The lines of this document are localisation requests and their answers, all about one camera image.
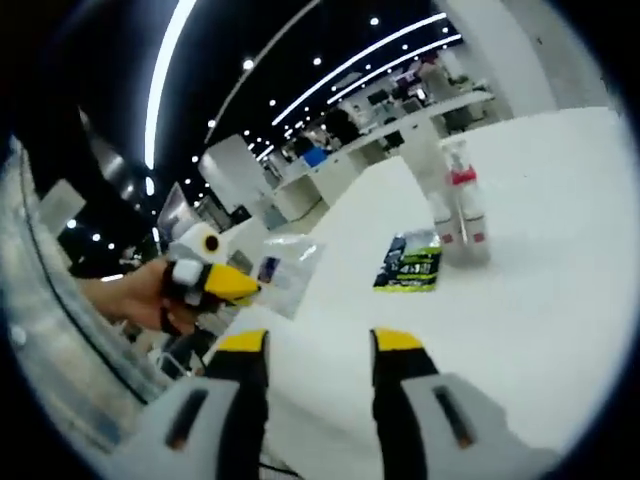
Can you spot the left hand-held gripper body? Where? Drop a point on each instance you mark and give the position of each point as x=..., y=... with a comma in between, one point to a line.
x=195, y=250

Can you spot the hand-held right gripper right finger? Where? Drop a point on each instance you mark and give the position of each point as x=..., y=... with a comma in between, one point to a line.
x=400, y=410

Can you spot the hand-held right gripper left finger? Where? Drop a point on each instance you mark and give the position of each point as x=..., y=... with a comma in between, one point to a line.
x=240, y=410

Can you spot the small clear plastic packet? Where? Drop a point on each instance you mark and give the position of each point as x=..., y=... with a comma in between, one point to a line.
x=295, y=270

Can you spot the small white bottle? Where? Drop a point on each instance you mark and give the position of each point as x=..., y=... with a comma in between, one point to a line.
x=447, y=235

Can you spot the red-collared white skincare bottle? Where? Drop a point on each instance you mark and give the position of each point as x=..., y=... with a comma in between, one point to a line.
x=462, y=177

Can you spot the blue storage box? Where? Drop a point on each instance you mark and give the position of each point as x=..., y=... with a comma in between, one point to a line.
x=313, y=157

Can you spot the green and black packet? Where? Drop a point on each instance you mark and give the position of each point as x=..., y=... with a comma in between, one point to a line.
x=407, y=265

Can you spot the person in plaid shirt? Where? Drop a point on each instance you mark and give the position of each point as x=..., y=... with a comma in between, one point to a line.
x=60, y=350

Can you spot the row of white office desks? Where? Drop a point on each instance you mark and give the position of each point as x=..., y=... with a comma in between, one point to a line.
x=350, y=160

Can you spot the long ceiling light strip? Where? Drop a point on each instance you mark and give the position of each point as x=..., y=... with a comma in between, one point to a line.
x=165, y=75

